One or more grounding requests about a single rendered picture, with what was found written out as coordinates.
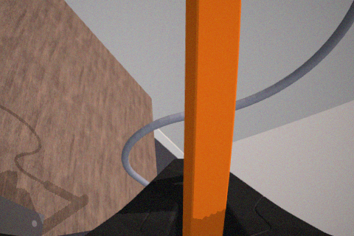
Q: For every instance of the orange bar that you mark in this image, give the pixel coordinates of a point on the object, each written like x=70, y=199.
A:
x=211, y=68

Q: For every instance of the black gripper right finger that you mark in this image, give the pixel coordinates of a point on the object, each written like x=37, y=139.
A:
x=248, y=213

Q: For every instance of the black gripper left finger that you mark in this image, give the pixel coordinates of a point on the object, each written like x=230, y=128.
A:
x=156, y=211

